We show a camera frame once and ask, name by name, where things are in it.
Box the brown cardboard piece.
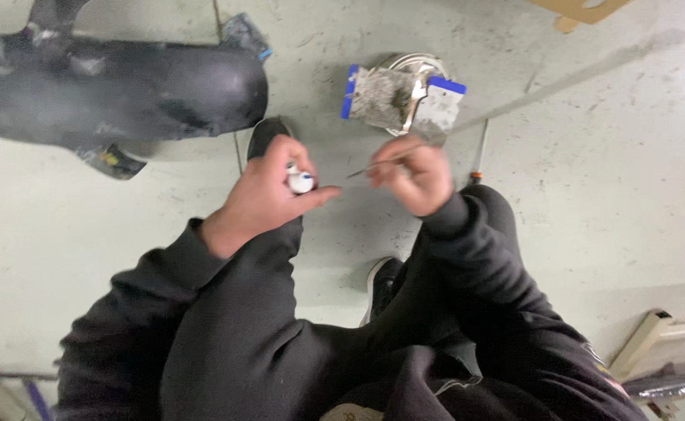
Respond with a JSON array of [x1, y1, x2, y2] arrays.
[[528, 0, 635, 34]]

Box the thin metal stick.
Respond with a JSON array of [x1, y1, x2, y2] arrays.
[[345, 143, 428, 180]]

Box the dirty sanding block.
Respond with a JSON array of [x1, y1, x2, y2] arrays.
[[221, 13, 274, 63]]

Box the small white tube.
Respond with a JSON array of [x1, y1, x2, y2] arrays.
[[285, 163, 316, 195]]

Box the person's right black shoe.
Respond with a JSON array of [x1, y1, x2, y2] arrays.
[[359, 256, 404, 328]]

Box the beige tool with purple handle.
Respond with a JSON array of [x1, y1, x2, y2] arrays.
[[0, 364, 59, 421]]

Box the person's left hand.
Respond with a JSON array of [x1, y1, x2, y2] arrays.
[[201, 134, 342, 260]]

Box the beige metal frame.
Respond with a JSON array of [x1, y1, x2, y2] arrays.
[[608, 309, 685, 421]]

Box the person's right hand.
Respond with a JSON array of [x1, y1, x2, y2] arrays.
[[368, 135, 455, 218]]

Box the round metal putty can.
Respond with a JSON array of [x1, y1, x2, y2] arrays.
[[377, 53, 451, 136]]

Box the orange-handled screwdriver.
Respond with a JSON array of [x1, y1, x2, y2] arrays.
[[470, 119, 490, 186]]

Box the person's left black shoe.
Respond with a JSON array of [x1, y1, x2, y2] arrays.
[[246, 116, 294, 161]]

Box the person's black trousers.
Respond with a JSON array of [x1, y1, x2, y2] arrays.
[[158, 184, 554, 421]]

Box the person's black shoe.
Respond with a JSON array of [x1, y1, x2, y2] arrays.
[[359, 256, 404, 328], [246, 116, 294, 161]]

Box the black car fender panel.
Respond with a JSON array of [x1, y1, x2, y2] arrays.
[[0, 0, 270, 181]]

